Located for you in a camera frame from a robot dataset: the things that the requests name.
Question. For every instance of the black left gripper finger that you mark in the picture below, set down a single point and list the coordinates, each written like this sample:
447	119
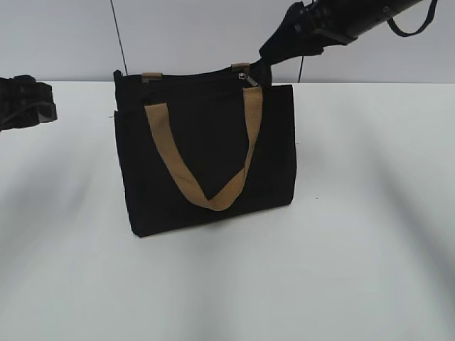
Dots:
47	112

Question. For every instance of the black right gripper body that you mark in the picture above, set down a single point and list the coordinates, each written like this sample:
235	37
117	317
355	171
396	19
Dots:
316	21

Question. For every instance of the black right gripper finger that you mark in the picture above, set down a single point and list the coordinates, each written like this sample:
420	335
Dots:
293	38

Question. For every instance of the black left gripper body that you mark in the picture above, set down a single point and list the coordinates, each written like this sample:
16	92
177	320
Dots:
20	97

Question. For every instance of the silver zipper pull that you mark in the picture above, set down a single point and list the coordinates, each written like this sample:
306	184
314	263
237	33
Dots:
245	77

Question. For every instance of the black canvas tote bag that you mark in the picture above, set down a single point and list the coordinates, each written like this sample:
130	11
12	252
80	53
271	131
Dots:
208	126

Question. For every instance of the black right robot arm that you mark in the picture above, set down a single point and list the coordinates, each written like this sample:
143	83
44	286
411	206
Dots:
359	16

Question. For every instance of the tan rear bag handle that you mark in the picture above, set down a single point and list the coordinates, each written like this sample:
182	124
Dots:
153	76

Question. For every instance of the tan bag handle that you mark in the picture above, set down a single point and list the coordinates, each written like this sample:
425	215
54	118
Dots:
153	76
159	124

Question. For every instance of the tan front bag handle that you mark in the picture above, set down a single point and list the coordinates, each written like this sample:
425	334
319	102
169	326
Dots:
159	124

